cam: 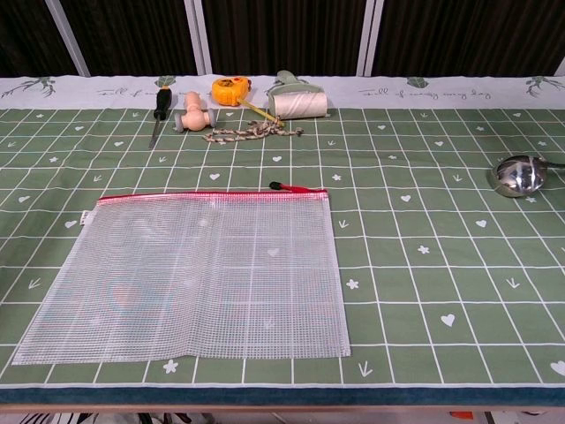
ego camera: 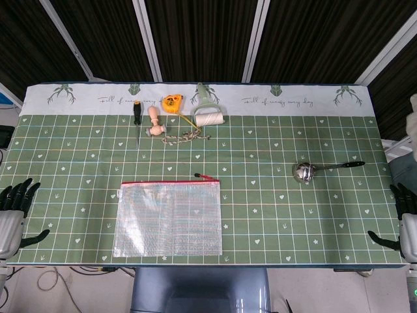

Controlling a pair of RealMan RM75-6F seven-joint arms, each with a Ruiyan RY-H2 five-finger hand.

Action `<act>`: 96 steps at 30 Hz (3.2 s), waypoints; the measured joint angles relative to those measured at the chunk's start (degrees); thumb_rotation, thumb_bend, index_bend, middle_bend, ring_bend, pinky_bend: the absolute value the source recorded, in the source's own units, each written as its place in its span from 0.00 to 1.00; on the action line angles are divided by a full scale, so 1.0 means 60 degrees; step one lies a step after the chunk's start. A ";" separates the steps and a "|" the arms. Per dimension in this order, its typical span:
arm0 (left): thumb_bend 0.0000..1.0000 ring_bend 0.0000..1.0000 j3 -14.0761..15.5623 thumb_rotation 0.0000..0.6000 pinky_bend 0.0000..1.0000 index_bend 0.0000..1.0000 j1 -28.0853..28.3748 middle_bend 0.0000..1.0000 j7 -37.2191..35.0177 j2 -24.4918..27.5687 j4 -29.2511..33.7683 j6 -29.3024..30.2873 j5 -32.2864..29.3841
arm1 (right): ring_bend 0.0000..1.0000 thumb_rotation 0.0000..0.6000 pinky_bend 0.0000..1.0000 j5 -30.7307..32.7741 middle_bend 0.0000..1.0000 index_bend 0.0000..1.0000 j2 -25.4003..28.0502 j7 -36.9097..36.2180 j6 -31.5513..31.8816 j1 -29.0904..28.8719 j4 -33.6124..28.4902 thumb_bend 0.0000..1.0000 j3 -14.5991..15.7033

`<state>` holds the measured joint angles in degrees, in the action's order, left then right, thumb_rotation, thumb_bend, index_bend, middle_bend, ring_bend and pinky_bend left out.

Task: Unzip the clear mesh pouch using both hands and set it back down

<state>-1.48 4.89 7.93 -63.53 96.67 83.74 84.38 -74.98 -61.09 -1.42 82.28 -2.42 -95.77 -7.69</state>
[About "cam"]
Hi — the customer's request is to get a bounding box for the black yellow screwdriver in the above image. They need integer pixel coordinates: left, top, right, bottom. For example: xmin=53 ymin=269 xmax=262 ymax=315
xmin=147 ymin=87 xmax=172 ymax=150

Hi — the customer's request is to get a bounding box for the steel ladle black handle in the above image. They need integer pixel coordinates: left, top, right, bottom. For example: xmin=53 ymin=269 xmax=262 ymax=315
xmin=489 ymin=154 xmax=565 ymax=199

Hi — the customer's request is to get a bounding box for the dark pleated curtain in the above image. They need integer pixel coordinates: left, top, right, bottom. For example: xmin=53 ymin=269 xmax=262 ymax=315
xmin=0 ymin=0 xmax=565 ymax=79

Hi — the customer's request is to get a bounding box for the braided rope piece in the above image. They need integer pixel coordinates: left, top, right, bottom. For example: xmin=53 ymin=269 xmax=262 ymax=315
xmin=202 ymin=118 xmax=305 ymax=144

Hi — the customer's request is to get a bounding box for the clear mesh zipper pouch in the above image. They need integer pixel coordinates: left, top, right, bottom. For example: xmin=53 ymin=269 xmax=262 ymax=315
xmin=11 ymin=179 xmax=352 ymax=367

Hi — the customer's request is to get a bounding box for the green grid tablecloth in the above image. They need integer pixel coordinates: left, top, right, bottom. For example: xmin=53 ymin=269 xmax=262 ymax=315
xmin=0 ymin=74 xmax=565 ymax=404

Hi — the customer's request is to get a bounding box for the yellow tape measure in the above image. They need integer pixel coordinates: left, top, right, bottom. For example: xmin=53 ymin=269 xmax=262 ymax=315
xmin=211 ymin=76 xmax=286 ymax=129

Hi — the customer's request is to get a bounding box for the wooden toy hammer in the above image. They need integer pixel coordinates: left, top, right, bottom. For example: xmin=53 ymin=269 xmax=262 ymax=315
xmin=173 ymin=91 xmax=218 ymax=133

